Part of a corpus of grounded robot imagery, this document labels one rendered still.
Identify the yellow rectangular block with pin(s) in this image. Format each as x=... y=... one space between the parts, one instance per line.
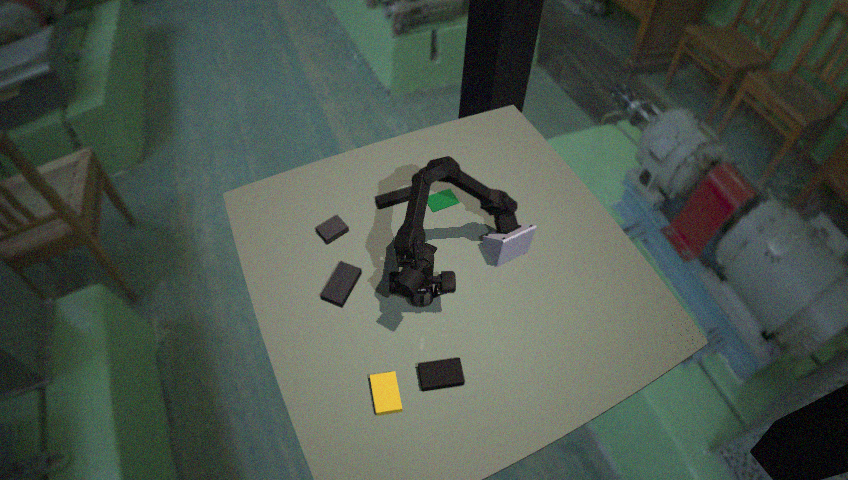
x=385 y=393

